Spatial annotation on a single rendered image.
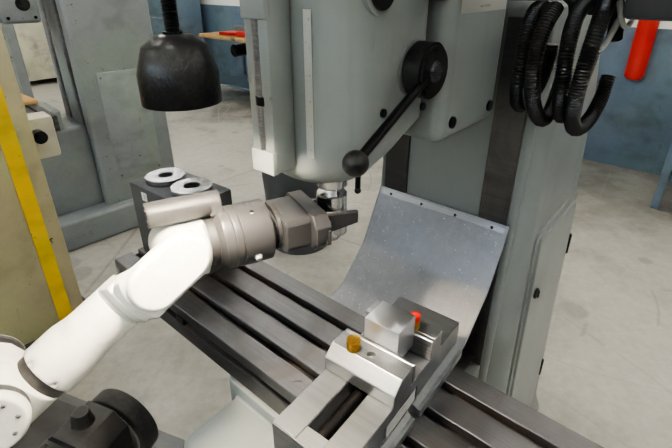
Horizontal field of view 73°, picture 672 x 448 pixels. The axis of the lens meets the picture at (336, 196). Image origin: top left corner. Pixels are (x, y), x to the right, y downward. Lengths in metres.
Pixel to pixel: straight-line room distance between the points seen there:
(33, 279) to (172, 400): 0.85
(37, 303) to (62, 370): 1.91
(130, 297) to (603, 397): 2.03
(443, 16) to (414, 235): 0.55
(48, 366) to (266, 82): 0.41
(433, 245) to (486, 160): 0.22
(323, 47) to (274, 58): 0.06
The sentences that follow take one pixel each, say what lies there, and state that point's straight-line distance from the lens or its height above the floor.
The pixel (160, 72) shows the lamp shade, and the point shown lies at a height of 1.49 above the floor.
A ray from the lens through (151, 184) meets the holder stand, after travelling 1.11.
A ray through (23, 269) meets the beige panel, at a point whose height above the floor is 0.40.
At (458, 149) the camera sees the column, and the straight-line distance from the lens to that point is 0.98.
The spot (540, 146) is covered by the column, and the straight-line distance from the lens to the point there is 0.94.
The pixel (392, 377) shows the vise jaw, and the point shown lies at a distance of 0.69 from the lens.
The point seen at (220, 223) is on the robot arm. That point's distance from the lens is 0.61.
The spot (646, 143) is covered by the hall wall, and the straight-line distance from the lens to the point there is 4.85.
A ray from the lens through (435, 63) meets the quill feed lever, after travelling 0.59.
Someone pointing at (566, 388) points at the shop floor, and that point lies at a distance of 2.30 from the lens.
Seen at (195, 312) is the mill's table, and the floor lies 0.95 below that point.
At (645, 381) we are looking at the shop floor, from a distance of 2.49.
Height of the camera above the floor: 1.56
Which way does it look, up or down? 26 degrees down
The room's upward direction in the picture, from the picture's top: straight up
